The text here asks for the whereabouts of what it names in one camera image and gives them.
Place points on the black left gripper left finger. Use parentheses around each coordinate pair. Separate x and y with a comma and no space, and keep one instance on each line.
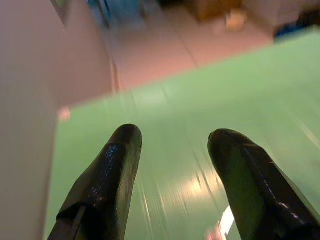
(105,180)

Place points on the green table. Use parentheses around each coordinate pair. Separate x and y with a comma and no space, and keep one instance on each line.
(200,100)

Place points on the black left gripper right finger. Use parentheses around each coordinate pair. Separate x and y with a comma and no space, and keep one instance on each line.
(250,180)

